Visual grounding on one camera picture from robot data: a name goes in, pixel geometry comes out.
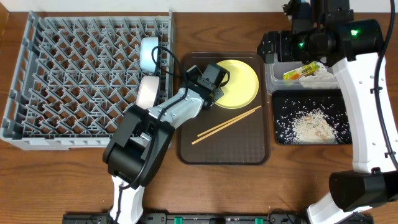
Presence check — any white bowl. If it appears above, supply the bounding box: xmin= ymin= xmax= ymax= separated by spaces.
xmin=136 ymin=76 xmax=160 ymax=109

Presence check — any black waste tray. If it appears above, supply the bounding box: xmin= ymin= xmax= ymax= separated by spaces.
xmin=271 ymin=88 xmax=354 ymax=146

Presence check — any yellow plate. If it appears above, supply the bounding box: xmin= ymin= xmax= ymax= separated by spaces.
xmin=216 ymin=59 xmax=259 ymax=109

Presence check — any green snack wrapper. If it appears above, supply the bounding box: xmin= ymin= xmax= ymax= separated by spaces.
xmin=283 ymin=62 xmax=320 ymax=80

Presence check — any clear plastic waste bin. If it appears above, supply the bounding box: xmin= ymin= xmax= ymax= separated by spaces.
xmin=264 ymin=58 xmax=343 ymax=96

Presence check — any grey plastic dish rack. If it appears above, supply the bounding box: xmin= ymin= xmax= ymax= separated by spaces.
xmin=1 ymin=12 xmax=175 ymax=151

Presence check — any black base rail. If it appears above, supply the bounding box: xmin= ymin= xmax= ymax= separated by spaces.
xmin=62 ymin=213 xmax=307 ymax=224

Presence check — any light blue bowl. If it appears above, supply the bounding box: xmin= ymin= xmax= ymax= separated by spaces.
xmin=139 ymin=37 xmax=159 ymax=73

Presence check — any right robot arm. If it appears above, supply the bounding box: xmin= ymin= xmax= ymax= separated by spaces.
xmin=257 ymin=0 xmax=397 ymax=223

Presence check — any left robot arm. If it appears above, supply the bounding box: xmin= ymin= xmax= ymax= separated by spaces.
xmin=103 ymin=63 xmax=230 ymax=223

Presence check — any wooden chopstick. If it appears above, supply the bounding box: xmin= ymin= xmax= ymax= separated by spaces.
xmin=192 ymin=110 xmax=256 ymax=145
xmin=197 ymin=105 xmax=262 ymax=137

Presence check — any brown serving tray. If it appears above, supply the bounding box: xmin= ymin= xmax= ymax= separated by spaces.
xmin=177 ymin=52 xmax=271 ymax=165

